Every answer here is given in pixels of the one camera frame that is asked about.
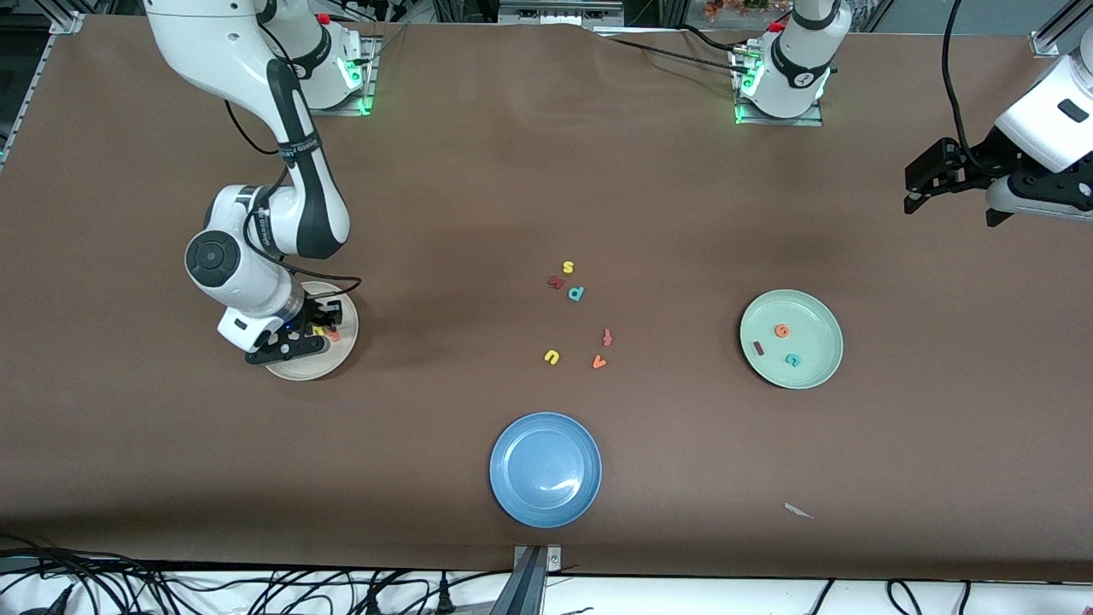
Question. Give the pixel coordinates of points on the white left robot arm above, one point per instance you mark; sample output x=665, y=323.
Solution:
x=798, y=60

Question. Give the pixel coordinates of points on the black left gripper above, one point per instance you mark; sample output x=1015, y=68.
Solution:
x=976, y=161

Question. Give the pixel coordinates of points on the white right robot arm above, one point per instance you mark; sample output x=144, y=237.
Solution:
x=213, y=43

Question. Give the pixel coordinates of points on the orange artificial flowers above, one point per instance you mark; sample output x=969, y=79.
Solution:
x=734, y=7

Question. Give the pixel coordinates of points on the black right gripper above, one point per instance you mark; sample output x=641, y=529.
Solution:
x=322, y=312

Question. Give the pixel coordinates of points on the beige brown round plate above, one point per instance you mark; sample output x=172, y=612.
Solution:
x=341, y=359

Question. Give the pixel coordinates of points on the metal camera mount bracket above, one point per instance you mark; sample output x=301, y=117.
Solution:
x=529, y=589

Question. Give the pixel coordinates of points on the white paper scrap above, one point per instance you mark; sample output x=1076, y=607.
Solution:
x=798, y=511

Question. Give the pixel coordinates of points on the grey power strip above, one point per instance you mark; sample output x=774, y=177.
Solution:
x=555, y=13

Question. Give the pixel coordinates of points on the blue round plate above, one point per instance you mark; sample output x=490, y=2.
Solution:
x=546, y=470

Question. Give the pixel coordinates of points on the pale green round plate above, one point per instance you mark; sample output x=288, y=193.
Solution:
x=811, y=325

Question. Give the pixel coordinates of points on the aluminium frame profile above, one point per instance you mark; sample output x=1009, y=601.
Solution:
x=1046, y=41
x=68, y=21

